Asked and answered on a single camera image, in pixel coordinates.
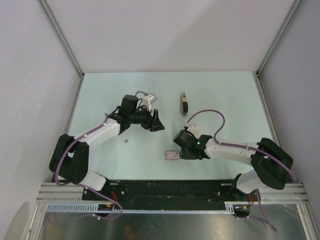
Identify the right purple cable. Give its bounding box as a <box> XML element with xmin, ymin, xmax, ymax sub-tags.
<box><xmin>186</xmin><ymin>109</ymin><xmax>298</xmax><ymax>233</ymax></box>

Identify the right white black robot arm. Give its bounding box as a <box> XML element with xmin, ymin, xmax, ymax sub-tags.
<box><xmin>173</xmin><ymin>129</ymin><xmax>294</xmax><ymax>201</ymax></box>

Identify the left aluminium frame post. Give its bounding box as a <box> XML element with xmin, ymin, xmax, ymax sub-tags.
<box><xmin>37</xmin><ymin>0</ymin><xmax>84</xmax><ymax>79</ymax></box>

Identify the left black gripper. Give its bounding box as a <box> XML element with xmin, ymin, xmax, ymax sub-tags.
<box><xmin>129</xmin><ymin>104</ymin><xmax>165</xmax><ymax>132</ymax></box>

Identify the beige black handled stapler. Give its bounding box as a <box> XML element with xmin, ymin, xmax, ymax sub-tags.
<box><xmin>180</xmin><ymin>92</ymin><xmax>189</xmax><ymax>118</ymax></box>

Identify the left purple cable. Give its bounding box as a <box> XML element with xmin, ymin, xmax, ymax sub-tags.
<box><xmin>53</xmin><ymin>90</ymin><xmax>124</xmax><ymax>222</ymax></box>

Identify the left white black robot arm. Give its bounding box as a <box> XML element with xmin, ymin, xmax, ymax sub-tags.
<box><xmin>49</xmin><ymin>93</ymin><xmax>165</xmax><ymax>200</ymax></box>

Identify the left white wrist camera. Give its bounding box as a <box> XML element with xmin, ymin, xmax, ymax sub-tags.
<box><xmin>142</xmin><ymin>93</ymin><xmax>158</xmax><ymax>112</ymax></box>

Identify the white slotted cable duct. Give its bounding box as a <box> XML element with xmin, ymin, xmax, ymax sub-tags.
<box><xmin>43</xmin><ymin>201</ymin><xmax>251</xmax><ymax>215</ymax></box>

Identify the purple cable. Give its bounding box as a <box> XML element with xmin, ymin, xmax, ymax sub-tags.
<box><xmin>186</xmin><ymin>109</ymin><xmax>298</xmax><ymax>233</ymax></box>
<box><xmin>53</xmin><ymin>90</ymin><xmax>124</xmax><ymax>222</ymax></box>

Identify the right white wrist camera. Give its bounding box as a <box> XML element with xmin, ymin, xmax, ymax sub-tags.
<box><xmin>184</xmin><ymin>123</ymin><xmax>200</xmax><ymax>138</ymax></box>

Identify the aluminium frame post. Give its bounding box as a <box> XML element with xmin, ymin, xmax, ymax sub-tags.
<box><xmin>256</xmin><ymin>0</ymin><xmax>305</xmax><ymax>77</ymax></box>
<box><xmin>37</xmin><ymin>0</ymin><xmax>84</xmax><ymax>79</ymax></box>

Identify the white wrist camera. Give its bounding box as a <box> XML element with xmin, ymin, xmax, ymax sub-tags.
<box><xmin>142</xmin><ymin>93</ymin><xmax>158</xmax><ymax>112</ymax></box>
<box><xmin>184</xmin><ymin>123</ymin><xmax>200</xmax><ymax>138</ymax></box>

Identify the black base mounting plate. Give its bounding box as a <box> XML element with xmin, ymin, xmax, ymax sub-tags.
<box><xmin>82</xmin><ymin>179</ymin><xmax>255</xmax><ymax>212</ymax></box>

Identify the right aluminium frame post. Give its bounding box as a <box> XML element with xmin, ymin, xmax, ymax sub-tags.
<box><xmin>256</xmin><ymin>0</ymin><xmax>305</xmax><ymax>77</ymax></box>

